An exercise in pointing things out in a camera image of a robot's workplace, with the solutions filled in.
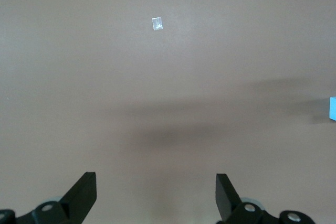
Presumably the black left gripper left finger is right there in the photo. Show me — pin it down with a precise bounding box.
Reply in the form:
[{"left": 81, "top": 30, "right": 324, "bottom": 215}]
[{"left": 0, "top": 172, "right": 98, "bottom": 224}]

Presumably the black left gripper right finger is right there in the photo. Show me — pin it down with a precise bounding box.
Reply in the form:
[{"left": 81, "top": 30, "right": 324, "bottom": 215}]
[{"left": 215, "top": 173, "right": 316, "bottom": 224}]

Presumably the light blue foam block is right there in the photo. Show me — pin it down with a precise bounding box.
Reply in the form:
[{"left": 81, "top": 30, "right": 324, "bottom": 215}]
[{"left": 329, "top": 95, "right": 336, "bottom": 122}]

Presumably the small clear tape piece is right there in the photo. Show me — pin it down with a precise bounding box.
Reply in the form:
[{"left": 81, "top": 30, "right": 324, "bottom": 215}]
[{"left": 151, "top": 17, "right": 164, "bottom": 31}]

